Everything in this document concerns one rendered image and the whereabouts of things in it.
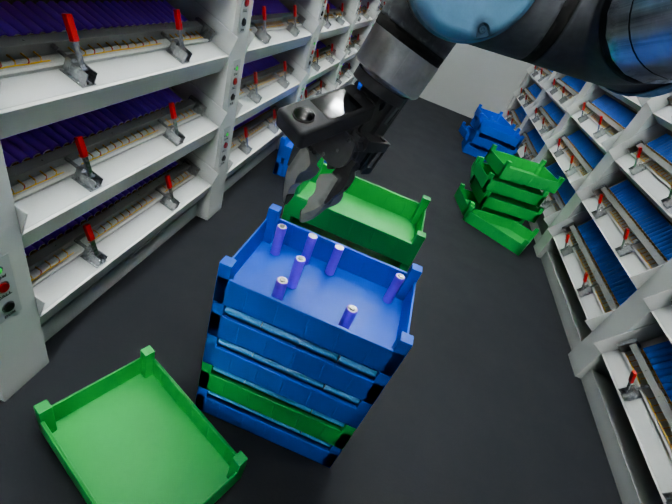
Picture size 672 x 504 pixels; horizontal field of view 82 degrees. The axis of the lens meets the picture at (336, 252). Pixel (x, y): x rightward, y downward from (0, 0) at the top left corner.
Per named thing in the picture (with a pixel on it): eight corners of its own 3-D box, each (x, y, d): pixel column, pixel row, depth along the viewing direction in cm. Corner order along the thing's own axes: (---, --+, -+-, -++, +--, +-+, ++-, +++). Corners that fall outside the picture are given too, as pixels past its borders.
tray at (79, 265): (206, 194, 121) (225, 163, 113) (35, 329, 72) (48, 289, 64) (150, 151, 118) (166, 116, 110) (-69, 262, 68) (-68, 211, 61)
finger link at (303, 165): (305, 202, 61) (342, 161, 56) (279, 205, 56) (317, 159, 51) (294, 187, 62) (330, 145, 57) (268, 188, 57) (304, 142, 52)
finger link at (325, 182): (333, 229, 59) (361, 176, 55) (309, 234, 54) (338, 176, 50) (319, 218, 60) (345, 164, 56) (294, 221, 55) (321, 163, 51)
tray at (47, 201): (213, 139, 110) (234, 100, 102) (17, 252, 61) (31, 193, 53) (152, 89, 107) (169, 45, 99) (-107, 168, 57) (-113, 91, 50)
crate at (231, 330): (389, 323, 80) (405, 296, 76) (372, 405, 64) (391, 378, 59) (257, 265, 81) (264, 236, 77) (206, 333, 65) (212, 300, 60)
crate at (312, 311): (405, 296, 76) (423, 266, 71) (391, 378, 59) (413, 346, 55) (264, 236, 77) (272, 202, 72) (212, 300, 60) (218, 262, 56)
